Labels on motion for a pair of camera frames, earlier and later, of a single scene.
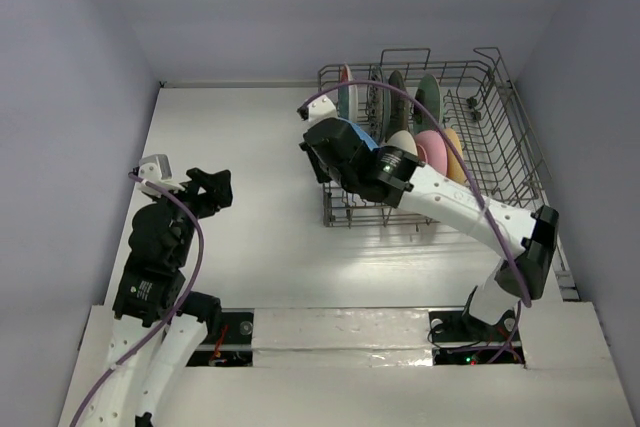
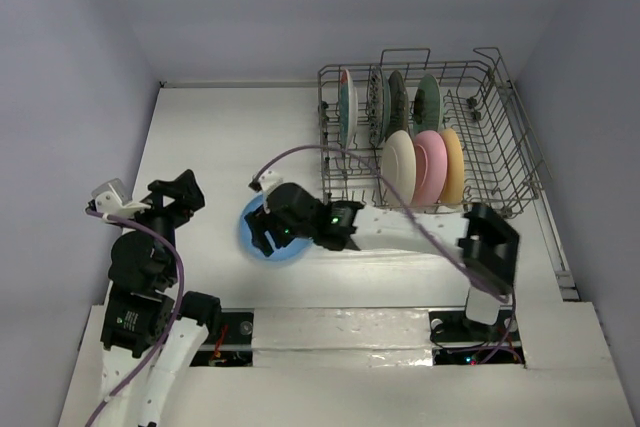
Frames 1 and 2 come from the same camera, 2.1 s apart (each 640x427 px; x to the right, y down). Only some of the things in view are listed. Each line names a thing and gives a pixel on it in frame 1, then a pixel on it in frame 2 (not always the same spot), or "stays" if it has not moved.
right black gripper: (320, 148) to (270, 227)
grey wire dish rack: (461, 119) stays
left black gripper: (217, 193) to (187, 192)
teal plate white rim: (348, 106) stays
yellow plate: (454, 170) stays
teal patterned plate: (379, 107) stays
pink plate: (431, 150) stays
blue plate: (364, 136) to (284, 252)
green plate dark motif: (428, 93) stays
